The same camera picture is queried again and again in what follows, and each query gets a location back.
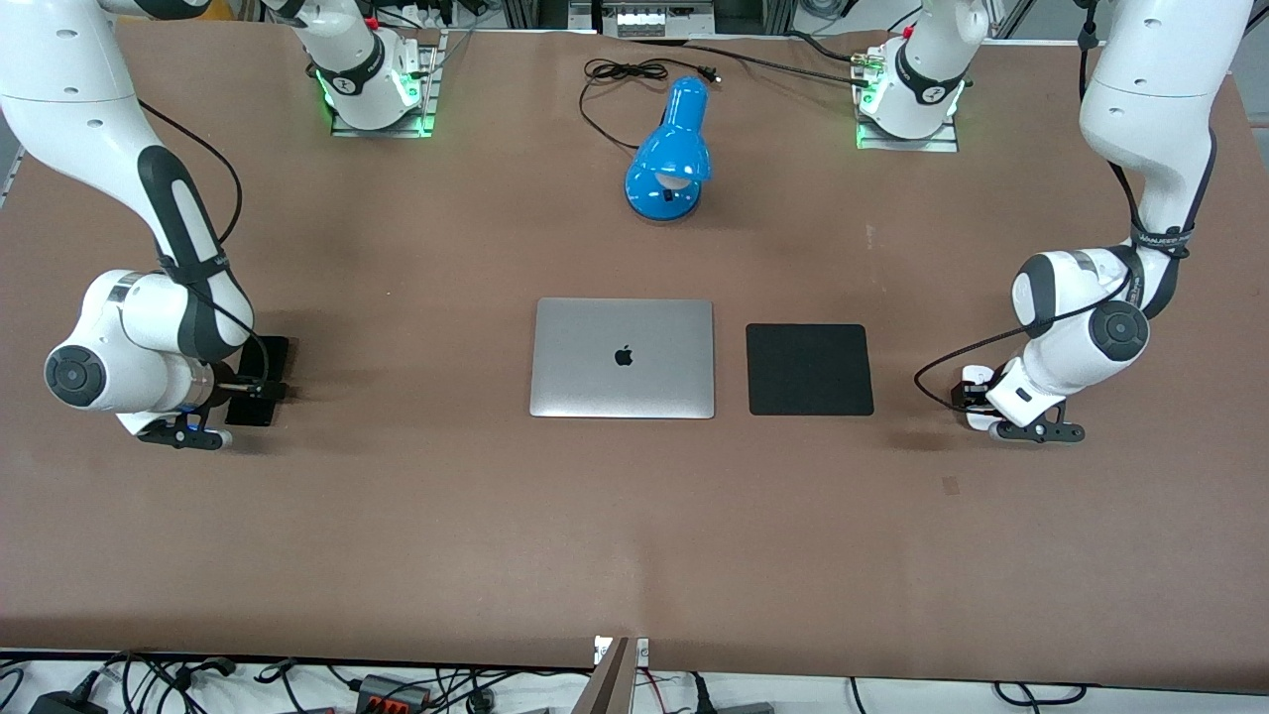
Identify white computer mouse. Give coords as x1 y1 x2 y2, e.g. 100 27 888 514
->
960 364 1004 433

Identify black smartphone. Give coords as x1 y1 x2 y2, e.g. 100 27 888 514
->
225 335 291 428

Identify black mouse pad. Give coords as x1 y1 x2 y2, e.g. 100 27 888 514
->
746 322 875 417

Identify black power strip red switches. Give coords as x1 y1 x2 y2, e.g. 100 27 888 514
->
355 673 434 711

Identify silver laptop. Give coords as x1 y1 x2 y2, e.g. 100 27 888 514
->
528 297 716 420

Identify black power adapter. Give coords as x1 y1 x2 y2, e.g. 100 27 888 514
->
28 688 108 714

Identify brown table cover sheet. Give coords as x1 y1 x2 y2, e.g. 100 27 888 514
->
0 20 1269 695

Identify blue desk lamp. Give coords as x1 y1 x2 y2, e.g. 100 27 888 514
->
624 76 713 223

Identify aluminium profile bar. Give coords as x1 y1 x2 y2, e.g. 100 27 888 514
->
570 638 633 714

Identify white terminal block device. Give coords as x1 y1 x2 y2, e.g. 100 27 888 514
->
601 0 717 40

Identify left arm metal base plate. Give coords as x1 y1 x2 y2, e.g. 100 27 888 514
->
857 50 961 154

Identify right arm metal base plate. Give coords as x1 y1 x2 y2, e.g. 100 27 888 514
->
330 30 444 139

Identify black braided power cable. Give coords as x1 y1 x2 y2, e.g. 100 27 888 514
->
631 30 875 88

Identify black lamp cord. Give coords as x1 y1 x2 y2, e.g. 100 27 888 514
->
579 58 722 152

